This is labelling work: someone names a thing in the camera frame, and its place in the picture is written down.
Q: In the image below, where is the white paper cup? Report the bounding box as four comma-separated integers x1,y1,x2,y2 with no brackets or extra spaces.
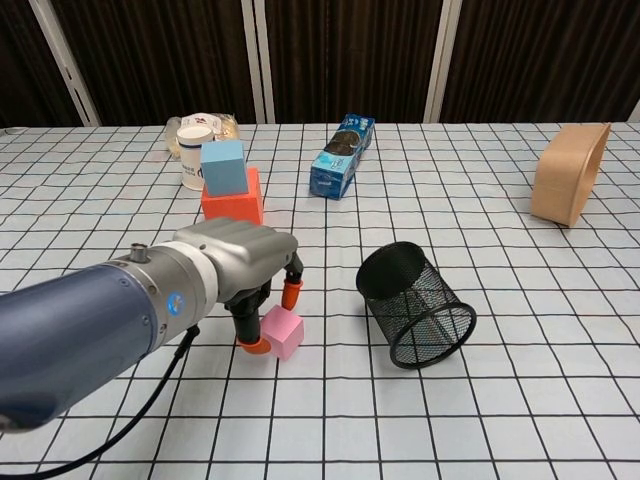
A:
176,125,215,192

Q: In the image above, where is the white partition frame post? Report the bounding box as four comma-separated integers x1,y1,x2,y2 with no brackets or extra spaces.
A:
241,0,277,125
27,0,105,127
423,0,462,124

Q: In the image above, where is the medium blue foam cube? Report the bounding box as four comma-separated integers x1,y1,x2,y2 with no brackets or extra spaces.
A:
199,140,250,197

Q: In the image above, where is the small pink foam cube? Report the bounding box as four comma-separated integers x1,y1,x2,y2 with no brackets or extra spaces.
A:
261,305,306,362

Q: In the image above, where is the tan oval container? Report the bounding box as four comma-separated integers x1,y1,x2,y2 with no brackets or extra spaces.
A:
530,122,613,230

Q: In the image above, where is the large orange foam cube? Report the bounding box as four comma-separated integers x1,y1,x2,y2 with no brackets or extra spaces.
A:
200,167,265,227

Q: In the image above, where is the clear snack bag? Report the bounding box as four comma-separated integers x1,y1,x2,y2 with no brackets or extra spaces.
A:
166,112,241,160

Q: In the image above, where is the black mesh pen holder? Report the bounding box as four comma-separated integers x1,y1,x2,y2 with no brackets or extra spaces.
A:
355,241,478,371

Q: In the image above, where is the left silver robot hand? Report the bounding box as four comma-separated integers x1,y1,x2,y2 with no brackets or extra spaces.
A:
172,217,305,357

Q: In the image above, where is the white checkered tablecloth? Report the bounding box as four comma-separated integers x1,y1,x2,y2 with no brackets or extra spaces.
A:
0,119,640,480

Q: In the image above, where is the blue cookie box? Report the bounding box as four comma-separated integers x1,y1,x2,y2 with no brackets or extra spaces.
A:
309,113,377,201

